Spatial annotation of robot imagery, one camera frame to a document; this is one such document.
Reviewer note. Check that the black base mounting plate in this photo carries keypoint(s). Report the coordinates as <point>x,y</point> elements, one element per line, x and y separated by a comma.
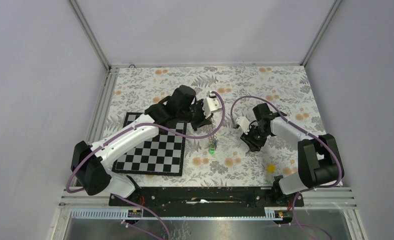
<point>197,202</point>

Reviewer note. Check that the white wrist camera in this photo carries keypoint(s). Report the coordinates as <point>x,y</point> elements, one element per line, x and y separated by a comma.
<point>211,104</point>
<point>242,123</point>

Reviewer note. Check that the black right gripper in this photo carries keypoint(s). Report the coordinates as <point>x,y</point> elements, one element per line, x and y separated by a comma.
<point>254,146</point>

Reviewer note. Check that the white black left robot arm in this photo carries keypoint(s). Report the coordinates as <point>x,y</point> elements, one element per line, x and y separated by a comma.
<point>92,162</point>

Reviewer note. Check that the yellow cube block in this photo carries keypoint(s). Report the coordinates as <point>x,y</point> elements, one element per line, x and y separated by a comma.
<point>271,168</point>

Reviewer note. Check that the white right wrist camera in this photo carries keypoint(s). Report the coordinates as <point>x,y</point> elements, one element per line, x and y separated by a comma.
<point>242,123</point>

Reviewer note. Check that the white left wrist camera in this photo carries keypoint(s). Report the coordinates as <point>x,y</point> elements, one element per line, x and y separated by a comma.
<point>211,104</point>

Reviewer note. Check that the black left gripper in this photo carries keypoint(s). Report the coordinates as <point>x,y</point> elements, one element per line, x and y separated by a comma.
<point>203,120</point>

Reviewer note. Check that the floral patterned table mat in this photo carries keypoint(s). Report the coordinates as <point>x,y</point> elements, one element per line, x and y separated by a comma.
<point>241,88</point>

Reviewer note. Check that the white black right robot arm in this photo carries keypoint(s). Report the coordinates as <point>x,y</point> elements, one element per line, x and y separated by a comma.
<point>319,162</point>

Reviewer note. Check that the black white chessboard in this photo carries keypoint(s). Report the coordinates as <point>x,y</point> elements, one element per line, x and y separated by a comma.
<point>160,155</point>

